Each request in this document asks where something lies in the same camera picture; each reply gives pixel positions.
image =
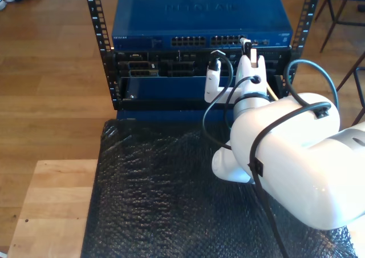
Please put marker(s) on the black rack server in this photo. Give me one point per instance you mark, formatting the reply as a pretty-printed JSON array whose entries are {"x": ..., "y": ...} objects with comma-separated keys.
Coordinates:
[{"x": 176, "y": 66}]

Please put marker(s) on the black bubble wrap mat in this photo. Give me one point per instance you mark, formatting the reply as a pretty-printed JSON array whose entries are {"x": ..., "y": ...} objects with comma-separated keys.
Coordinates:
[{"x": 157, "y": 198}]

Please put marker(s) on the white shoe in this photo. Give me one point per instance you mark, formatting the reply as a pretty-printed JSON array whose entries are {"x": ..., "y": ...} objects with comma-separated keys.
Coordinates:
[{"x": 2, "y": 4}]

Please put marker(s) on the blue network switch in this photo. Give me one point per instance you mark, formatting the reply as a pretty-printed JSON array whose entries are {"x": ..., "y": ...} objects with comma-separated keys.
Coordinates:
[{"x": 185, "y": 15}]

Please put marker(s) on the black perforated rack post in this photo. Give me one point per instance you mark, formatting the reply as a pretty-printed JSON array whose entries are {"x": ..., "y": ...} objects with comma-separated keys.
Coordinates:
[
  {"x": 309, "y": 1},
  {"x": 97, "y": 12}
]

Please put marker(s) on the blue rack base plate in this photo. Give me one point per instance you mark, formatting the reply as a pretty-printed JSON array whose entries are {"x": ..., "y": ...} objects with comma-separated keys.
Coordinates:
[{"x": 171, "y": 116}]

